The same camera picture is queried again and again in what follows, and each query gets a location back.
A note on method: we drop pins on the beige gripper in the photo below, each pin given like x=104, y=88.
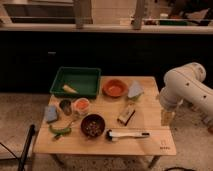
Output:
x=166, y=117

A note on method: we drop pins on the wooden board eraser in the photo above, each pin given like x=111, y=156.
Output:
x=126, y=114

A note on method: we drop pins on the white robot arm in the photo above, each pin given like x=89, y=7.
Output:
x=185, y=83

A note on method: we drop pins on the red bowl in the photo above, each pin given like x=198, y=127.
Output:
x=114, y=88

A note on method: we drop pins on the dark bowl with nuts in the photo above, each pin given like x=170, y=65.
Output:
x=93, y=125

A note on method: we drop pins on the wooden table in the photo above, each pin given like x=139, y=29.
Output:
x=147, y=118

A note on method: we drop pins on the clear cup orange contents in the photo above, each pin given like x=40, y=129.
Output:
x=81, y=106

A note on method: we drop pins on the green plastic tray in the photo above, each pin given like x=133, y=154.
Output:
x=86, y=81

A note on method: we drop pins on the dark metal cup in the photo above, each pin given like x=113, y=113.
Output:
x=65, y=106

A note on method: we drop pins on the pale yellow corn piece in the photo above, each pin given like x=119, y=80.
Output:
x=69, y=89

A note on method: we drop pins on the green toy pepper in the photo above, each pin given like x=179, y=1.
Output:
x=59, y=132

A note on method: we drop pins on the black pole stand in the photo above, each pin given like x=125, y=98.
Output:
x=27, y=144

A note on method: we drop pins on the white black handled brush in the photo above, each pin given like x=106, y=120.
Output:
x=113, y=135

